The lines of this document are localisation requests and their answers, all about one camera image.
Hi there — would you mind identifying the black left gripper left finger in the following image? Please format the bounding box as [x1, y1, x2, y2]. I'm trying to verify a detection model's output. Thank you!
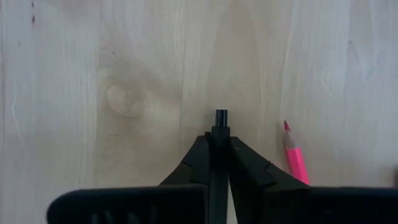
[46, 133, 212, 224]

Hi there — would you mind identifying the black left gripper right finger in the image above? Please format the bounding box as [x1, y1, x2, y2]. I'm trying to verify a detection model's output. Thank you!
[229, 136, 398, 224]

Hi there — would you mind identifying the pink pencil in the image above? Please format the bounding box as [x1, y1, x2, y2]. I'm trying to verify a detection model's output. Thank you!
[282, 120, 311, 186]

